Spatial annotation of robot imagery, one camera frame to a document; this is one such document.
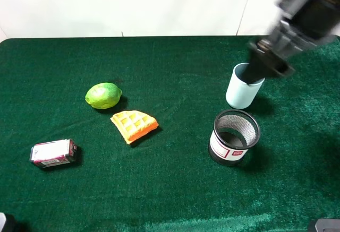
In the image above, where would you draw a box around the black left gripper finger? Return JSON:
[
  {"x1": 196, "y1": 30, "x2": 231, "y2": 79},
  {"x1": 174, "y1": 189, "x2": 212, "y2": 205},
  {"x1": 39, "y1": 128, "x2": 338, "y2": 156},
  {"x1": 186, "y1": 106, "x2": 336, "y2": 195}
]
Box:
[{"x1": 243, "y1": 57, "x2": 267, "y2": 84}]

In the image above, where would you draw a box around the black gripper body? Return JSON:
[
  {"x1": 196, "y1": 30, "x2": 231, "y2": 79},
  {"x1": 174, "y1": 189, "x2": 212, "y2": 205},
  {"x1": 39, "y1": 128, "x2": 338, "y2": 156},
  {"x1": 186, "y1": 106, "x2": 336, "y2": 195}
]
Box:
[{"x1": 248, "y1": 38, "x2": 295, "y2": 78}]

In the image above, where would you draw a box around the black red small box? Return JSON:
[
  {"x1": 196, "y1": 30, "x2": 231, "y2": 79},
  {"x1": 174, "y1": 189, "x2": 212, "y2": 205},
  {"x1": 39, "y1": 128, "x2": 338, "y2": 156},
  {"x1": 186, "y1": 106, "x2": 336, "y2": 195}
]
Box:
[{"x1": 29, "y1": 139, "x2": 78, "y2": 168}]

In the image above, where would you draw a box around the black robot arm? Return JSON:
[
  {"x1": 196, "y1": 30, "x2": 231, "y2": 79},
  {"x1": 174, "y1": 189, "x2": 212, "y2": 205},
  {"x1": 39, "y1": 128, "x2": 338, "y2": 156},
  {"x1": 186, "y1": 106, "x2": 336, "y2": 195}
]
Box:
[{"x1": 240, "y1": 0, "x2": 339, "y2": 84}]

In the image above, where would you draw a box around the light blue cup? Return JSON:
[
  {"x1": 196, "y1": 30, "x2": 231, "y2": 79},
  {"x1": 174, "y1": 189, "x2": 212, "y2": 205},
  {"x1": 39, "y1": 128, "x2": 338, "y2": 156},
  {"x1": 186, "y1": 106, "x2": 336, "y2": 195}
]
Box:
[{"x1": 225, "y1": 63, "x2": 265, "y2": 109}]

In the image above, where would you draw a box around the black mesh pen holder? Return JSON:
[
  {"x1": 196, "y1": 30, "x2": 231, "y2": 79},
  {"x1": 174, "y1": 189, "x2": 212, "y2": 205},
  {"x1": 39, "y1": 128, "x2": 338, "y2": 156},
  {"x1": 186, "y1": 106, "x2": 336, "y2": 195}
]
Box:
[{"x1": 208, "y1": 109, "x2": 261, "y2": 167}]

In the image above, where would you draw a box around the orange waffle piece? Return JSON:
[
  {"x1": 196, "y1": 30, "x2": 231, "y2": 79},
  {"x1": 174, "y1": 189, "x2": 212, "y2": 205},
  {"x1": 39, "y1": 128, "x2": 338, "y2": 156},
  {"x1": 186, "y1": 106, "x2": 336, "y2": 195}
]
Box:
[{"x1": 110, "y1": 110, "x2": 159, "y2": 144}]

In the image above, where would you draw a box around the green lime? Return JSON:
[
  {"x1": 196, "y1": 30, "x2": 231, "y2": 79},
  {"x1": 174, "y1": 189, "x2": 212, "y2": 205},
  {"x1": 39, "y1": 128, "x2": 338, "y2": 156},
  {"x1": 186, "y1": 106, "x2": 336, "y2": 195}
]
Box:
[{"x1": 85, "y1": 82, "x2": 122, "y2": 109}]

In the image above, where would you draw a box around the green velvet table cloth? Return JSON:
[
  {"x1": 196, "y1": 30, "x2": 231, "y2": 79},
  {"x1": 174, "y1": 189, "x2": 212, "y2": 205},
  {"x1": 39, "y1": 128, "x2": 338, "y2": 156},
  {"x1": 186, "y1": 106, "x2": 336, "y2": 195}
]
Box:
[{"x1": 1, "y1": 37, "x2": 339, "y2": 231}]

